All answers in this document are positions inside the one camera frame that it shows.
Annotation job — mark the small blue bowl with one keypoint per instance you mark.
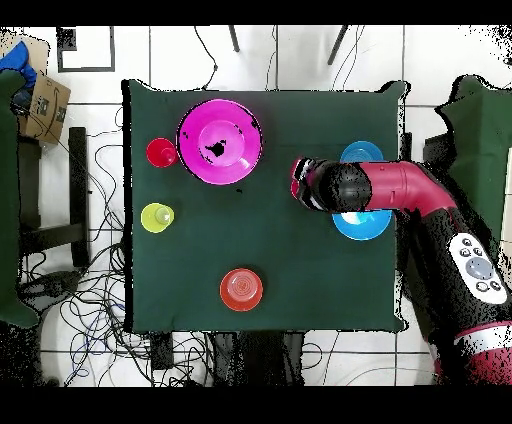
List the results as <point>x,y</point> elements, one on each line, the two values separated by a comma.
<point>362,152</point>

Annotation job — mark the large blue bowl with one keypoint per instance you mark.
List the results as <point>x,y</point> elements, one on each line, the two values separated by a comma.
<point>368,228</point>

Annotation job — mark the large pink bowl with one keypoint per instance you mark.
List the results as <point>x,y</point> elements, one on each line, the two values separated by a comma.
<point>192,132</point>

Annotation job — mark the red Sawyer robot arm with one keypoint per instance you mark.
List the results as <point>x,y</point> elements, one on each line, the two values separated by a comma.
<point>400,184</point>

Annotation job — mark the dark green tablecloth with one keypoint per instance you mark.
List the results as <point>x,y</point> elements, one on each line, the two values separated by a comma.
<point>240,232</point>

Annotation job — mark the dark tripod leg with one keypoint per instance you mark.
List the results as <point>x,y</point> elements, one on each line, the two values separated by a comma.
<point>234,39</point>
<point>337,46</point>

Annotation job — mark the orange bowl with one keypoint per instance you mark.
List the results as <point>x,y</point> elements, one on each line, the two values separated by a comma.
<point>241,289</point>

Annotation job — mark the red cup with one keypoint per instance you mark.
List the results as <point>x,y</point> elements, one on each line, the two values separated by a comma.
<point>160,154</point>

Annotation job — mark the black monitor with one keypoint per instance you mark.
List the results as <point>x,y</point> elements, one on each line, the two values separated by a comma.
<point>436,148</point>

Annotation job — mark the yellow cup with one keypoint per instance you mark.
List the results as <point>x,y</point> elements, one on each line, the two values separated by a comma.
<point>154,220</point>

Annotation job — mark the green cloth on side table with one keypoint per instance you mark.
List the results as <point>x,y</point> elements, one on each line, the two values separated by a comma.
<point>480,140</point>
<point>8,200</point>

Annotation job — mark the white box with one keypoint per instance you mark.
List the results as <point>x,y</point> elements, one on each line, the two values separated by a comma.
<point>508,192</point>

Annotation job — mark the black power strip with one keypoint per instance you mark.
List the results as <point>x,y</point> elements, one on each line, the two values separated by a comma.
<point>162,356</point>

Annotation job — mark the cardboard box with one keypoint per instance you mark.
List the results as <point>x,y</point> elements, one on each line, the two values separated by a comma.
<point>46,108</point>

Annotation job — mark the dark grey stand base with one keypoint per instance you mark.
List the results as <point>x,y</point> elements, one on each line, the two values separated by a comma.
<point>52,286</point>

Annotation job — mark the blue cloth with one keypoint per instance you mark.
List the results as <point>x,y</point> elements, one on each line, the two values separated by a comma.
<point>18,60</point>

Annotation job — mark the black chair frame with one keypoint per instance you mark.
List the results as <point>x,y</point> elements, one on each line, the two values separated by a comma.
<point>78,180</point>

